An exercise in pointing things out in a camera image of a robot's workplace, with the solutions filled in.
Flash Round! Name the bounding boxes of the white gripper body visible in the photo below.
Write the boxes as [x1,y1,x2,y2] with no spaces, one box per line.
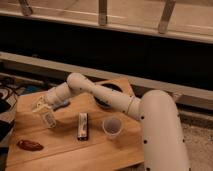
[45,82,71,105]

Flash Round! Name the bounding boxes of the black bowl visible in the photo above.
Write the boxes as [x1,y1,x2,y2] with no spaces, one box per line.
[94,83,123,109]

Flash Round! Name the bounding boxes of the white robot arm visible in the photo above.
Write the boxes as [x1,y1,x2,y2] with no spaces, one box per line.
[33,73,191,171]

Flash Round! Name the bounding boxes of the clear plastic cup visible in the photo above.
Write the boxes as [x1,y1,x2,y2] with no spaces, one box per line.
[102,116,123,140]

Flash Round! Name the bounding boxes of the dark red oval object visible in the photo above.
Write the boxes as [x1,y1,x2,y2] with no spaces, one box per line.
[17,140,43,151]

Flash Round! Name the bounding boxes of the blue sponge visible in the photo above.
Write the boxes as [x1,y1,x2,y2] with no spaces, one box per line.
[53,100,70,110]

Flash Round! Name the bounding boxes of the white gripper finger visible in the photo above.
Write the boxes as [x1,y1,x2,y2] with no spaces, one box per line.
[35,96,46,108]

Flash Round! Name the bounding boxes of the wooden board table top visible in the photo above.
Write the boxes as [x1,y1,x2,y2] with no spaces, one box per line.
[5,77,145,171]

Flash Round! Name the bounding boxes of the black cables and clutter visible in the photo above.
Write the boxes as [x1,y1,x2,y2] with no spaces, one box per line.
[0,76,43,148]

